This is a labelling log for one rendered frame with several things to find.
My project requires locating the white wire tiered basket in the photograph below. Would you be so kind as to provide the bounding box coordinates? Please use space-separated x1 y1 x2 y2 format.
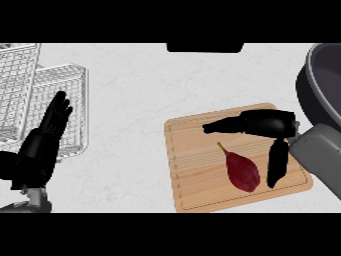
0 42 91 180

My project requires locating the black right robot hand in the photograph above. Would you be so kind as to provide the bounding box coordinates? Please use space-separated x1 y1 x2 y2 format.
202 108 302 190

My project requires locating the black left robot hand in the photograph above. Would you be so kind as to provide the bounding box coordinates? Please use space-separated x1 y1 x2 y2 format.
0 90 76 192

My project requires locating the wooden cutting board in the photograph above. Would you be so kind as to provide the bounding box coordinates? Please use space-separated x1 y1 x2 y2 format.
163 102 315 213

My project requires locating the dark grey pot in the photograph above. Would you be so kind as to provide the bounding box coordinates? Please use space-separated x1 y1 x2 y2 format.
296 42 341 147

